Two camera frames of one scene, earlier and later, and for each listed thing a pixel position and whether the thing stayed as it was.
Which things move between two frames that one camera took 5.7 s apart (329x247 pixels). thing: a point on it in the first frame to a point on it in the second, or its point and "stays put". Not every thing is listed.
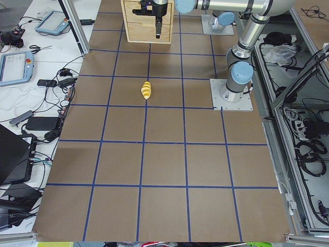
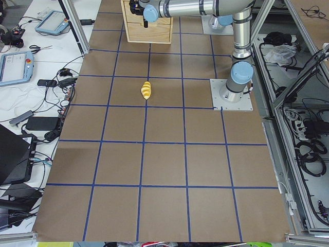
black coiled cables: (307, 152) stays put
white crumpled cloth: (282, 54) stays put
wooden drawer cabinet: (142, 29) stays put
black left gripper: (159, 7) to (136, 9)
